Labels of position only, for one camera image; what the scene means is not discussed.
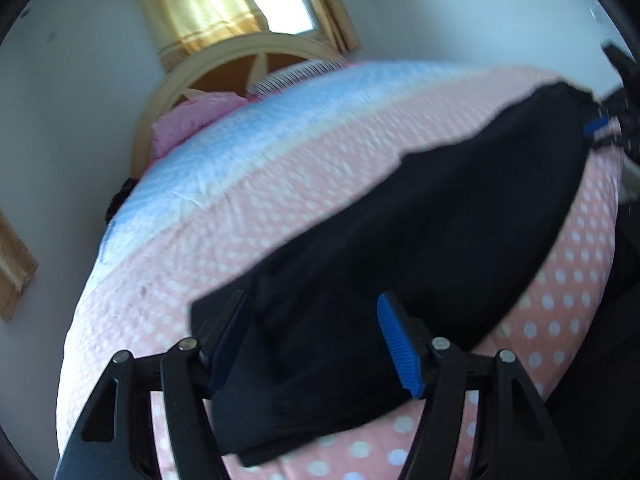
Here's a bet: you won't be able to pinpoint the striped pillow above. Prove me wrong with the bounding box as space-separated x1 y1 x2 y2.
247 58 348 103

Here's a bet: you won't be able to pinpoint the golden patterned side curtain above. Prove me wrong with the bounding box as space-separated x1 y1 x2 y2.
0 207 40 322

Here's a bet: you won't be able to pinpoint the black pants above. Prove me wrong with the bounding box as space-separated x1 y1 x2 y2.
191 81 603 467

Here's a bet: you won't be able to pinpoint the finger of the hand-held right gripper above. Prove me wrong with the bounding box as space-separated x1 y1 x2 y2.
582 116 621 148

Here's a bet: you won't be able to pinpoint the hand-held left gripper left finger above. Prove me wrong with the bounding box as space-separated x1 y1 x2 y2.
52 290 251 480

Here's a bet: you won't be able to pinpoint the pink polka dot bedspread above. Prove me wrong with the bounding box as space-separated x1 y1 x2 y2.
55 60 623 480

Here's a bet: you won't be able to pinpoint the narrow golden curtain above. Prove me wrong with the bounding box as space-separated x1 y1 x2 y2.
287 0 362 53

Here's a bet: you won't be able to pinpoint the wide golden curtain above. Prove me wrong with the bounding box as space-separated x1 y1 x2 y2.
122 0 273 73

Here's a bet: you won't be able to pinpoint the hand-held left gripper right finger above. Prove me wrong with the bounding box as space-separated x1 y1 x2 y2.
376 291 573 480

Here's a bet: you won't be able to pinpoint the dark bundle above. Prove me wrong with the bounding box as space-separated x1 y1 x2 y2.
104 177 138 223

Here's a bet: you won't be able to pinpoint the pink pillow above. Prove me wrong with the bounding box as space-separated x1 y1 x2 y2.
151 92 251 158

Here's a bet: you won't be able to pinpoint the wooden headboard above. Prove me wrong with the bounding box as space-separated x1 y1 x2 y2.
131 34 351 181

